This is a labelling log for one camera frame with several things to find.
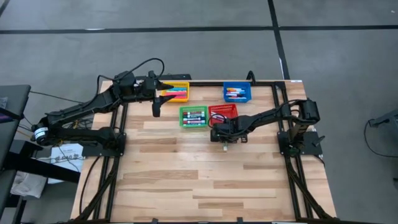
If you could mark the white paper sheet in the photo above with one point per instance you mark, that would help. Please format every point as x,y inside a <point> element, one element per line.
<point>66,161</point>

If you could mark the blue plastic basket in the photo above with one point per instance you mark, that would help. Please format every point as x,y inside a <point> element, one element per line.
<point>247,85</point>

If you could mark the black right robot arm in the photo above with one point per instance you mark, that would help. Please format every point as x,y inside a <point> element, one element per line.
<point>267,116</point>

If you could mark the green plastic basket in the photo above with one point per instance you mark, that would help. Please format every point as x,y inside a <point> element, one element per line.
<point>180,124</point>

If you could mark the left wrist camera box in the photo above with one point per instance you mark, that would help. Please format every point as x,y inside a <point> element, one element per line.
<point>151,81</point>

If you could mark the black flat bar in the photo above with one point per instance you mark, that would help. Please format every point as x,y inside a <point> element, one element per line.
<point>177,76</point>

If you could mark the red plastic basket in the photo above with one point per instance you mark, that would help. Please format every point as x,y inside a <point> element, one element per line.
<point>224,109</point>

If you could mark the pink slim marker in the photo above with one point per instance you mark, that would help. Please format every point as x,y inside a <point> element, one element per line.
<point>217,117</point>

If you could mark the yellow-capped white pen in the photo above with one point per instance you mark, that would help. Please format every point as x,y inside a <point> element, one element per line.
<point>234,89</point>

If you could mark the black side desk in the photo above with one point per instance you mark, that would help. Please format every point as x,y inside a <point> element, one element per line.
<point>12,102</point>

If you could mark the yellow plastic basket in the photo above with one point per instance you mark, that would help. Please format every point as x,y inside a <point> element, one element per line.
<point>163,99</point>

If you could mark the grey metal stand leg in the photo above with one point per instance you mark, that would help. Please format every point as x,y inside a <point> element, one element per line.
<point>385,119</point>

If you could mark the black table clamp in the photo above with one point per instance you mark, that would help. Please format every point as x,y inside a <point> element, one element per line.
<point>154,221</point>
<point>239,220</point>

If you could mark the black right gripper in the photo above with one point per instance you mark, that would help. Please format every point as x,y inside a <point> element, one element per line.
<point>233,130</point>

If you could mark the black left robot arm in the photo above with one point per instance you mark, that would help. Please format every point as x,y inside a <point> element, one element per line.
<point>77,109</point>

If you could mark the white crumpled bag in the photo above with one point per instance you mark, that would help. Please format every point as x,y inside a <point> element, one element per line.
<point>28,185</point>

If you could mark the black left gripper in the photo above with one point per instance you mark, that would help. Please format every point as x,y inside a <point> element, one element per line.
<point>140,93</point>

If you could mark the black-capped white pen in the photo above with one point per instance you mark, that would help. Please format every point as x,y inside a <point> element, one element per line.
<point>234,95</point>

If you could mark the pink Sharpie highlighter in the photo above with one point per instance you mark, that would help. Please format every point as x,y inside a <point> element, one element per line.
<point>175,97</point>
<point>177,93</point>

